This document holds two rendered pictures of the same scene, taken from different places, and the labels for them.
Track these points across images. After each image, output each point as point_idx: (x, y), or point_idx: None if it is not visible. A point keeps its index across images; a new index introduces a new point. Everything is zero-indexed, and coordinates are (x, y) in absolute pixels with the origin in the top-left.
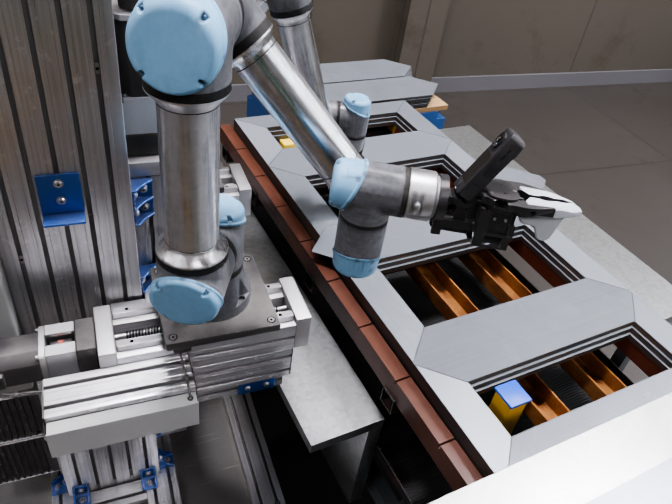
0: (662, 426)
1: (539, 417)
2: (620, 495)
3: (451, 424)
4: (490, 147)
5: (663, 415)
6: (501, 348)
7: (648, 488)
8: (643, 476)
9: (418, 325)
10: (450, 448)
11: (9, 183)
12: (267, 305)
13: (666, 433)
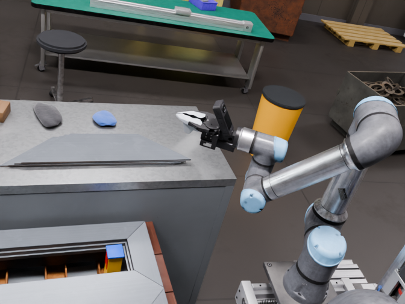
0: (88, 175)
1: None
2: (138, 158)
3: None
4: (223, 114)
5: (82, 178)
6: (96, 286)
7: (124, 157)
8: (123, 159)
9: None
10: (156, 251)
11: None
12: (272, 274)
13: (89, 172)
